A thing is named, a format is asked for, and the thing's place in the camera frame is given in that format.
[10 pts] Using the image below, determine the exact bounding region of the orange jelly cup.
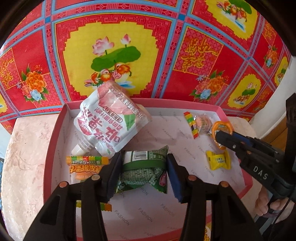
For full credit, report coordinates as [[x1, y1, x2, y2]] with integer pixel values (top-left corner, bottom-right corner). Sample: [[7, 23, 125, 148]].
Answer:
[[211, 120, 234, 150]]

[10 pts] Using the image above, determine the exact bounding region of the yellow candy packet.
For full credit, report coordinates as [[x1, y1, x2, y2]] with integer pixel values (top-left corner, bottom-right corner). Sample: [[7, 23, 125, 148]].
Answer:
[[206, 150, 231, 171]]

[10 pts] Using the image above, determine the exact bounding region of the rainbow striped candy packet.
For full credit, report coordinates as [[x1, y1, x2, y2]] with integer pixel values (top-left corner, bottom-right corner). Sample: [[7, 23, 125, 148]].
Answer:
[[184, 111, 212, 139]]

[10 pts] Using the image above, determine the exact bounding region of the orange burger gummy packet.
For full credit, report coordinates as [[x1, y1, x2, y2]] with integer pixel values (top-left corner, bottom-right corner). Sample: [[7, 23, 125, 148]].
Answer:
[[66, 155, 113, 212]]

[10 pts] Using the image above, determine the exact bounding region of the green snack packet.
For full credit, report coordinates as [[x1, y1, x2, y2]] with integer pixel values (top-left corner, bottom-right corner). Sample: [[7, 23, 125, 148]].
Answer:
[[116, 146, 169, 194]]

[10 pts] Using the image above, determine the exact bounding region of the peach jelly drink pouch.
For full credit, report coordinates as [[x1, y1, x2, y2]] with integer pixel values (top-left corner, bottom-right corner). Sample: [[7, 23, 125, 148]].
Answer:
[[71, 81, 152, 158]]

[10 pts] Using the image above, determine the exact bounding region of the right hand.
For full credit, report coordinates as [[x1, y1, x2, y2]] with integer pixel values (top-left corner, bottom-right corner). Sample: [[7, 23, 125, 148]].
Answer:
[[255, 186, 295, 223]]

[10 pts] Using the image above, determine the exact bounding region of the pink shallow cardboard box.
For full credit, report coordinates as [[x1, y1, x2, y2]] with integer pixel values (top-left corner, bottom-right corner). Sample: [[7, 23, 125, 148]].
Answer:
[[44, 98, 253, 240]]

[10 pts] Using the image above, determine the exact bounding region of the red floral wall covering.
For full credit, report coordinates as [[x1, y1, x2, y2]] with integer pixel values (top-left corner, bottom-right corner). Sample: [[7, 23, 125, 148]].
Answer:
[[1, 1, 292, 132]]

